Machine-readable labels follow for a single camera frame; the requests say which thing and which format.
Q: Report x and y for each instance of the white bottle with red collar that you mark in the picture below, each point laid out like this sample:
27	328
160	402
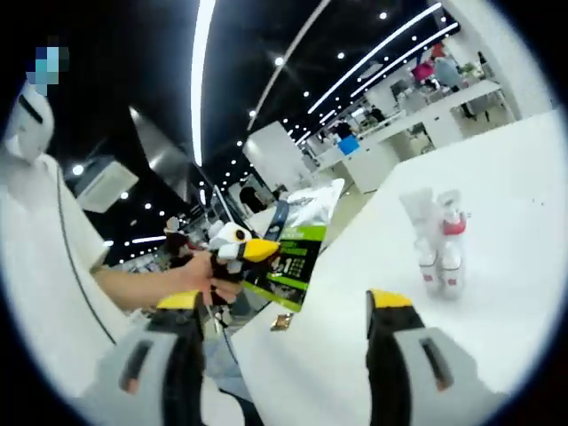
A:
453	242

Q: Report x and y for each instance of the long curved ceiling light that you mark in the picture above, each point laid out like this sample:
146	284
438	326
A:
202	66

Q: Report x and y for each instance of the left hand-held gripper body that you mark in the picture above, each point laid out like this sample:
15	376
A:
224	235

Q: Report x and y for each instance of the person's left hand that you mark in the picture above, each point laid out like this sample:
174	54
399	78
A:
195	270

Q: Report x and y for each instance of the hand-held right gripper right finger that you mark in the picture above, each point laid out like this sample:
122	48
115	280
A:
390	368

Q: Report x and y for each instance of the small gold packet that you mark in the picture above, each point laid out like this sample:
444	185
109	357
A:
281	322

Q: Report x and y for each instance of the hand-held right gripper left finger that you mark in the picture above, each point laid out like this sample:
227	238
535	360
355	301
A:
182	377

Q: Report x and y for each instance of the green black skincare sachet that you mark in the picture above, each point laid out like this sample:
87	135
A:
293	266

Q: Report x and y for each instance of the white skincare tube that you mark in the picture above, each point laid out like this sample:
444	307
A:
419	213

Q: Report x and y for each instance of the person's white shirt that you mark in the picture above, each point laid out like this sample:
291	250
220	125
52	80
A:
44	266

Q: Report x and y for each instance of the blue box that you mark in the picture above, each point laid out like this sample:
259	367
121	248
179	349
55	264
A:
348	145

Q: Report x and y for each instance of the pink bag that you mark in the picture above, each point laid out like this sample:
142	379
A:
422	71

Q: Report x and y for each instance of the white chest device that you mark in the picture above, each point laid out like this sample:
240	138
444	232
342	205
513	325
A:
31	128

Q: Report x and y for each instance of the row of white office desks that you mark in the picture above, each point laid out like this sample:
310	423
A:
368	168

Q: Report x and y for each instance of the ceiling air conditioner unit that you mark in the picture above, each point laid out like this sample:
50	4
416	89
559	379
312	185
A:
106	184

